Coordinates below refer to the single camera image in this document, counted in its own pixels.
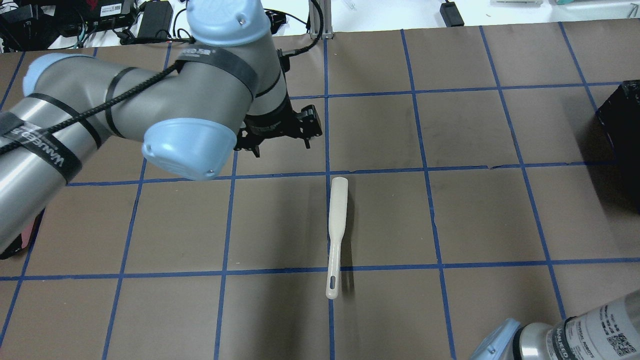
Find aluminium frame post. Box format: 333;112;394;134
308;0;334;39

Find black power adapter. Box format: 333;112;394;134
137;0;173;41

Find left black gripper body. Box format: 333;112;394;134
235;95;301;151

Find black lined bin right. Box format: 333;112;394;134
596;79;640;210

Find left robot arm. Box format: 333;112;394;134
0;0;323;260

